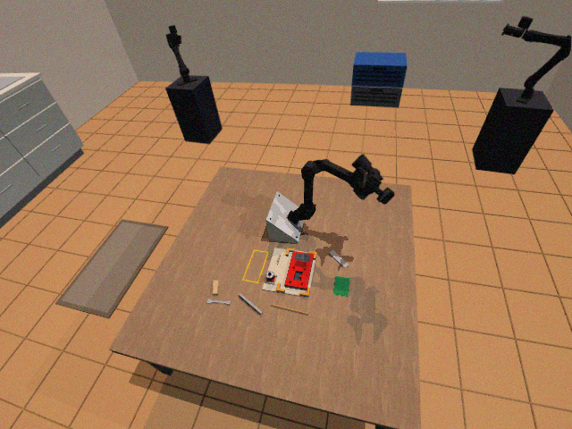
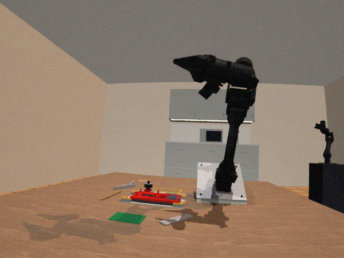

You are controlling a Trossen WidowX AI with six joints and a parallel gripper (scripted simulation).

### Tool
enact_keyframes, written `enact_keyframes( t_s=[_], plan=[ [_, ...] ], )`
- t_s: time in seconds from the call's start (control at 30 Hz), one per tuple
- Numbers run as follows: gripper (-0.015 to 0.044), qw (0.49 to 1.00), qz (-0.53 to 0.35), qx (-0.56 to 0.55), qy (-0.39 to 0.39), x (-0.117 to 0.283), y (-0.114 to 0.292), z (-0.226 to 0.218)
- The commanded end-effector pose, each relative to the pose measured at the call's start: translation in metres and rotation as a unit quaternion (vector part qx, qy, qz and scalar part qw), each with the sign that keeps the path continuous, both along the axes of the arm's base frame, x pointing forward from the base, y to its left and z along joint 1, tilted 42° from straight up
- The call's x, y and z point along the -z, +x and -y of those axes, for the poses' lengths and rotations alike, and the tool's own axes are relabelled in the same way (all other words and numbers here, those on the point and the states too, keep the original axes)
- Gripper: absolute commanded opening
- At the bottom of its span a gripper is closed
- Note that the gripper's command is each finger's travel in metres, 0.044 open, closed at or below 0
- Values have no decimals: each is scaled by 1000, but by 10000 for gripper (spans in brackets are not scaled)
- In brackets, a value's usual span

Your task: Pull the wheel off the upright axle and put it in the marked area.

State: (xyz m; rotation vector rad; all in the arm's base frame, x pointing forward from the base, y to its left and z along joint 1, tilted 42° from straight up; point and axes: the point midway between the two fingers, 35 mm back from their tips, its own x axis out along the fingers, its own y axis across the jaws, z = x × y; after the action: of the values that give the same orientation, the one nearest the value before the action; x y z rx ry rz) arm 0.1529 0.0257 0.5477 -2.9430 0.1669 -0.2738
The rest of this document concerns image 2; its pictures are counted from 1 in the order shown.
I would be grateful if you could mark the green flat rectangular mat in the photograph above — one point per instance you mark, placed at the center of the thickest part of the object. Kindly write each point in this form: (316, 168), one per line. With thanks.
(127, 218)

